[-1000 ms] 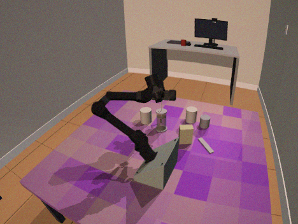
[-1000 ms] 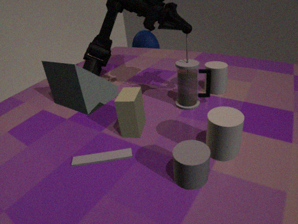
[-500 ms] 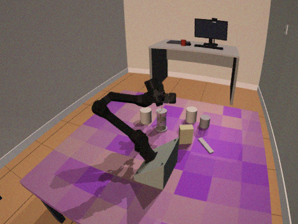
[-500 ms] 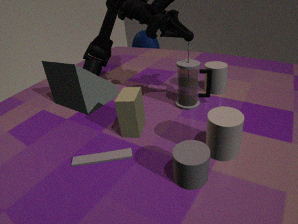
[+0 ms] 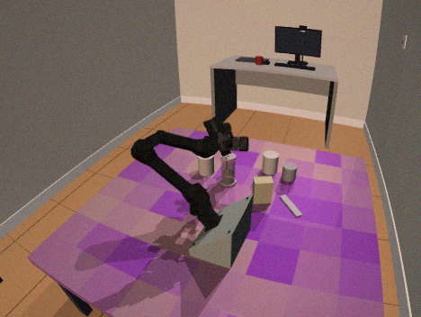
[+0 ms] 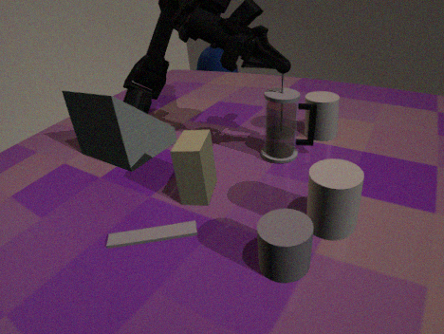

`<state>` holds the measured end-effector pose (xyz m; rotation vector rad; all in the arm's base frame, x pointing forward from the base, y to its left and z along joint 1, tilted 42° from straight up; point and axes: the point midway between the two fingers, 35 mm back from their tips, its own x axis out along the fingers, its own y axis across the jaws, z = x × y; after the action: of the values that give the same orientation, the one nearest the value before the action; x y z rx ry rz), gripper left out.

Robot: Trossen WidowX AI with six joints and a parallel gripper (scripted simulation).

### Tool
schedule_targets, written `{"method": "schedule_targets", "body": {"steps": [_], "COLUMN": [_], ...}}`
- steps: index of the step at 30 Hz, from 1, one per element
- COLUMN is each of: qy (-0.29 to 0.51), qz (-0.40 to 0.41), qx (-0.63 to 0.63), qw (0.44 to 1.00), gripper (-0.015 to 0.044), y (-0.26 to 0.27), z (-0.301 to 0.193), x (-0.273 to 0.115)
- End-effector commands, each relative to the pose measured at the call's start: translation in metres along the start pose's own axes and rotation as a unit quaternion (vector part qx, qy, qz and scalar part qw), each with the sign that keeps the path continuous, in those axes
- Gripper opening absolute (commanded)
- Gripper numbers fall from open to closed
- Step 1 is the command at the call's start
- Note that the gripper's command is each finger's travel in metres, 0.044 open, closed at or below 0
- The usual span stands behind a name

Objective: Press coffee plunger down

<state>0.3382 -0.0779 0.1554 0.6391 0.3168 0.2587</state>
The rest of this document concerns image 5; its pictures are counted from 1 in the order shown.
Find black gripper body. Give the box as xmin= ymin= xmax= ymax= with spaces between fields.
xmin=227 ymin=136 xmax=249 ymax=151

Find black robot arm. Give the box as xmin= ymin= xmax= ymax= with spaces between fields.
xmin=130 ymin=116 xmax=234 ymax=231

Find french press coffee maker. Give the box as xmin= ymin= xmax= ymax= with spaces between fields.
xmin=219 ymin=153 xmax=237 ymax=186

